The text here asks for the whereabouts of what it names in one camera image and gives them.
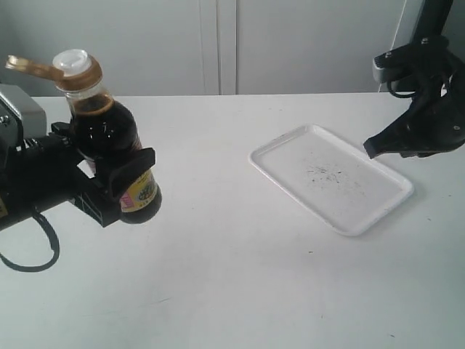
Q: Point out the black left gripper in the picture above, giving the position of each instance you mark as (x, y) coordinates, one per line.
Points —
(45, 173)

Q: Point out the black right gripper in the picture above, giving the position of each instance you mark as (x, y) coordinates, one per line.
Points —
(434, 121)

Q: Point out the dark soy sauce bottle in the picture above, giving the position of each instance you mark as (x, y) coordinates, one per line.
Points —
(100, 125)

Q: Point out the white rectangular plastic tray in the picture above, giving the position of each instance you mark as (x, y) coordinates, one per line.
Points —
(332, 179)

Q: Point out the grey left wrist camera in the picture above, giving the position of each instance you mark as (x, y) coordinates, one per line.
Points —
(21, 116)

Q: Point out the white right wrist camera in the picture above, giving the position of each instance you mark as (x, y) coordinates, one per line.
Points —
(378, 69)

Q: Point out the dark vertical post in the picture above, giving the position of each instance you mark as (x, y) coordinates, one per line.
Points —
(421, 20)

